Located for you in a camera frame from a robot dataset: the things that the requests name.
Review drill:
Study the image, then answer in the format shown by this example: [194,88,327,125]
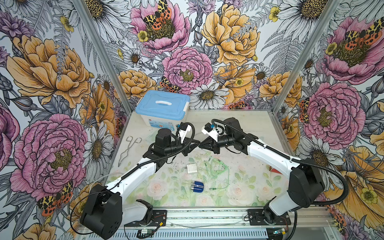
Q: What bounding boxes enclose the aluminium right corner post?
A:
[271,0,341,113]

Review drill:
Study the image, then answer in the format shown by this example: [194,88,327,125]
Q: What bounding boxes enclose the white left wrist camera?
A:
[176,123,192,144]

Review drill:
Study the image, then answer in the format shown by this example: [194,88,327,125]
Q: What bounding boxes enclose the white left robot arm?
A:
[80,123,199,240]

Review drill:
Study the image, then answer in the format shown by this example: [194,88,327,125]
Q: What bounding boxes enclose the blue electric shaver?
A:
[191,181,205,193]

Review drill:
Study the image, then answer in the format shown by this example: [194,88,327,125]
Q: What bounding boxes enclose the aluminium front rail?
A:
[74,206,334,230]

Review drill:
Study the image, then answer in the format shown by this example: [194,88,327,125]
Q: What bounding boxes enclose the pink packet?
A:
[270,168,281,175]

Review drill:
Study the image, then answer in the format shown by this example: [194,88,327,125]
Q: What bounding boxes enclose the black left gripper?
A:
[165,136,200,157]

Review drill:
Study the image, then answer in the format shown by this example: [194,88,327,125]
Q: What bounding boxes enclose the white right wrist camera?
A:
[202,123,219,142]

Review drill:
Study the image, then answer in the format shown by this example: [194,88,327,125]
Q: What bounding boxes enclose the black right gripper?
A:
[198,134,235,155]

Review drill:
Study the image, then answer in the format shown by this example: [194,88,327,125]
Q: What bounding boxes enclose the floral table mat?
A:
[123,149,289,207]

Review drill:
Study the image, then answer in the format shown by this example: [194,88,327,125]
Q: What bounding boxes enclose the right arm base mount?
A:
[247,208,291,226]

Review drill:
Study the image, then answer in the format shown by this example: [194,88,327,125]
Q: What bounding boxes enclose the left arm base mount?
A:
[125,210,168,227]

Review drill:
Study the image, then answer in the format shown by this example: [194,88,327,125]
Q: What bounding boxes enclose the blue lid storage box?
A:
[135,90,190,131]

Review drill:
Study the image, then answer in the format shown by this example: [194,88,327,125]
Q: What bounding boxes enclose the green charging cable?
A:
[203,152,231,192]

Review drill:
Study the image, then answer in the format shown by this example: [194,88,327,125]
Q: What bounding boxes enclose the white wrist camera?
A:
[176,123,192,144]
[202,123,219,142]

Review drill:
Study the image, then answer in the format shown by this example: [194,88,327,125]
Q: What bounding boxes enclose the clear green plastic bag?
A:
[146,131,158,145]

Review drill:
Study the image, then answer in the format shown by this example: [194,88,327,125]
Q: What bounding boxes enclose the aluminium corner post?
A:
[74,1,132,116]
[271,0,341,113]

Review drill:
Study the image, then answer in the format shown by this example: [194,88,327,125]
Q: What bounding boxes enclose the white charger adapter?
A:
[187,163,198,174]

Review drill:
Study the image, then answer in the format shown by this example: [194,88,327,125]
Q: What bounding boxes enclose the metal scissor tongs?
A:
[118,136,142,167]

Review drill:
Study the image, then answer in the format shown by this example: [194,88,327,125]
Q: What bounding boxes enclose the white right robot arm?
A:
[200,118,325,225]

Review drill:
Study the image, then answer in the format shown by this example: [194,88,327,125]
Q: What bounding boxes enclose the aluminium left corner post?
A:
[74,1,132,116]

